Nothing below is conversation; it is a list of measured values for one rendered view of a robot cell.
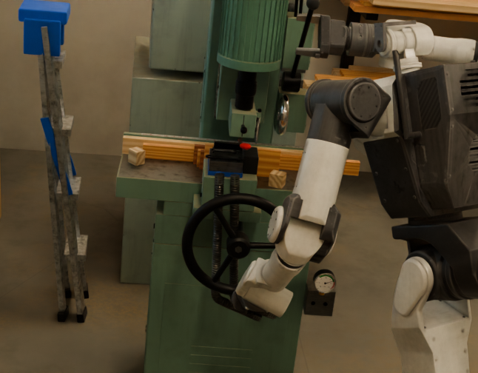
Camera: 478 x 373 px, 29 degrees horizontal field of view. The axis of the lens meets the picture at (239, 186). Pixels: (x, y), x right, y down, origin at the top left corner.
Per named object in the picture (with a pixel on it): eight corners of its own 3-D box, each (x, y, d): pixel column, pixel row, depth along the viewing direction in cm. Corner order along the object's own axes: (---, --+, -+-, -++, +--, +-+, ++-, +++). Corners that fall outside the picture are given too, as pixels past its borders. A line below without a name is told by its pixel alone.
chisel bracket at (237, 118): (229, 141, 258) (231, 112, 255) (227, 125, 271) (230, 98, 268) (254, 143, 259) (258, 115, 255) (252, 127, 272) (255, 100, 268)
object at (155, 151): (142, 158, 263) (143, 144, 262) (142, 155, 265) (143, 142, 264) (358, 175, 268) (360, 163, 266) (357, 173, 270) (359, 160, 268)
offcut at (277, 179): (271, 182, 257) (273, 169, 255) (285, 185, 255) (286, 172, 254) (268, 186, 253) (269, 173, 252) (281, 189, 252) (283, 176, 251)
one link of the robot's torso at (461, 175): (556, 203, 196) (533, 35, 195) (438, 226, 178) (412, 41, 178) (455, 209, 221) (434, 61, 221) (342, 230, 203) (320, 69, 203)
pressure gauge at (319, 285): (311, 298, 258) (315, 272, 254) (310, 291, 261) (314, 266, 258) (334, 300, 258) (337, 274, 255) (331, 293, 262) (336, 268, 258)
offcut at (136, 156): (144, 163, 259) (145, 150, 258) (135, 166, 257) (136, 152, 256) (136, 160, 262) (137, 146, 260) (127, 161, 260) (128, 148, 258)
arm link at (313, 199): (337, 259, 186) (364, 152, 187) (275, 243, 184) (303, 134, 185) (321, 256, 197) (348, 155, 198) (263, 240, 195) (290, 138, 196)
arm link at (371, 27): (363, 19, 246) (405, 24, 247) (357, 59, 250) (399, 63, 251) (371, 28, 236) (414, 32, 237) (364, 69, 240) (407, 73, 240)
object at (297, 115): (274, 131, 279) (279, 92, 274) (272, 123, 285) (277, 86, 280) (305, 133, 279) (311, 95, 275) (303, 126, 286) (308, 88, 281)
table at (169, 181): (110, 211, 242) (112, 190, 240) (120, 169, 270) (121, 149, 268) (340, 229, 246) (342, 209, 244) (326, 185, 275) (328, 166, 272)
